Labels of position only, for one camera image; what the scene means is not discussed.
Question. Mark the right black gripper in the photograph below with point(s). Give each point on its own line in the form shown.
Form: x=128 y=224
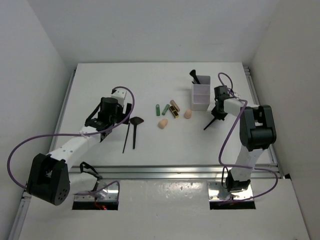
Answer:
x=215 y=114

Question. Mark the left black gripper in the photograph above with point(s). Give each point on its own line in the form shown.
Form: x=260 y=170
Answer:
x=121 y=115

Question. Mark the black fan makeup brush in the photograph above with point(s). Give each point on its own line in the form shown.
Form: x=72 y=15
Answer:
x=135 y=121

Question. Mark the dark green lip balm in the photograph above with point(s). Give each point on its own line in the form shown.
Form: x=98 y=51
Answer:
x=158 y=113

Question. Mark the beige makeup sponge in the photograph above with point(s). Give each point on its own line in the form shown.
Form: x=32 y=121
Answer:
x=188 y=114
x=162 y=123

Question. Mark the light green lip balm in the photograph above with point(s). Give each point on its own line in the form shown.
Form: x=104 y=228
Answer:
x=166 y=108

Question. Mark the black gold lipstick tube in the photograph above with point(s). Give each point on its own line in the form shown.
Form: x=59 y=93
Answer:
x=173 y=111

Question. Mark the rose gold lipstick tube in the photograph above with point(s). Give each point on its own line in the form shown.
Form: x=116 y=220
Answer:
x=174 y=104

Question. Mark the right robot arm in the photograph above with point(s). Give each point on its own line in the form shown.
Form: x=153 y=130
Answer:
x=257 y=132

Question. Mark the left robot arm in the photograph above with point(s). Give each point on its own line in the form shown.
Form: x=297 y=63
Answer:
x=49 y=178

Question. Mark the translucent white organizer box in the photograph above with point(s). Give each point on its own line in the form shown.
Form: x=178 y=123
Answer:
x=201 y=94

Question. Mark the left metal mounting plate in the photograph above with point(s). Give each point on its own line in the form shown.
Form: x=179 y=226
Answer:
x=104 y=191

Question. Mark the metal mounting plate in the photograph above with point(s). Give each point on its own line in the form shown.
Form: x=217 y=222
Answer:
x=104 y=191
x=217 y=193

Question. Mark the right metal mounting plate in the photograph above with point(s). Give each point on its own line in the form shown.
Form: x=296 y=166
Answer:
x=217 y=193

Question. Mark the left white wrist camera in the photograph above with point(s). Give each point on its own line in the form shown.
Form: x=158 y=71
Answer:
x=120 y=95

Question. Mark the aluminium rail frame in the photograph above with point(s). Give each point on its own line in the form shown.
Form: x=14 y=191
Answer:
x=163 y=182

